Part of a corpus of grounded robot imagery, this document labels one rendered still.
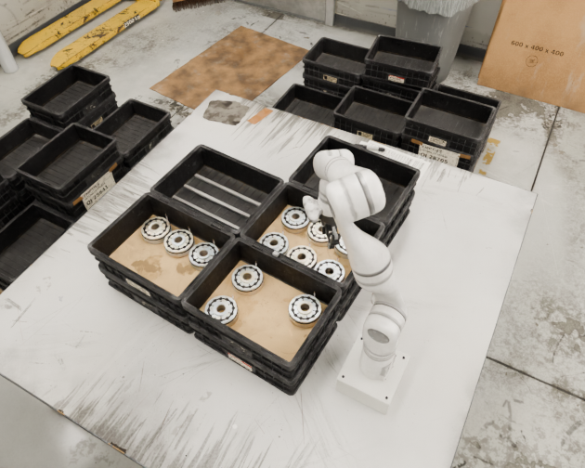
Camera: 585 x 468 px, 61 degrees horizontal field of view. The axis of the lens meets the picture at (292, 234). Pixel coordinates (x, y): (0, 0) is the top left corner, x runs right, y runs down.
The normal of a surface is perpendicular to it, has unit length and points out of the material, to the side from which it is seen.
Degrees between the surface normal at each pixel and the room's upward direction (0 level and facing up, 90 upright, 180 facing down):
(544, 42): 78
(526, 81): 72
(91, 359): 0
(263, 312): 0
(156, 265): 0
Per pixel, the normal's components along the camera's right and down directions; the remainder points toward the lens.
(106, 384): -0.02, -0.62
